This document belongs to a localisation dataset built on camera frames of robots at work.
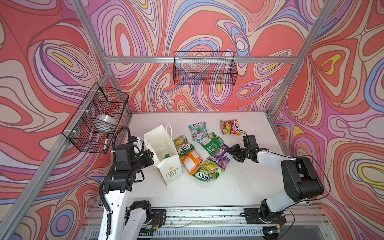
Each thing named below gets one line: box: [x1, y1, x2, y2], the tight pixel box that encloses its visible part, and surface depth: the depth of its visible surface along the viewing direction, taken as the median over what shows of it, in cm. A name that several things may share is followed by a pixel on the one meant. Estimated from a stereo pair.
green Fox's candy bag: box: [197, 131, 225, 156], surface depth 100 cm
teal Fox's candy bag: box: [188, 121, 208, 141], surface depth 107 cm
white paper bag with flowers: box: [143, 124, 183, 186], surface depth 77 cm
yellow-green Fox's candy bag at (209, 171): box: [192, 159, 226, 182], surface depth 88 cm
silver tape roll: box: [95, 114, 118, 126], surface depth 75 cm
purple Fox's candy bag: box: [208, 144, 234, 171], surface depth 93 cm
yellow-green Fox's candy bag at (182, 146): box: [173, 135, 195, 157], surface depth 97 cm
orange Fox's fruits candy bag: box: [220, 119, 241, 136], surface depth 108 cm
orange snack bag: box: [180, 150, 203, 176], surface depth 90 cm
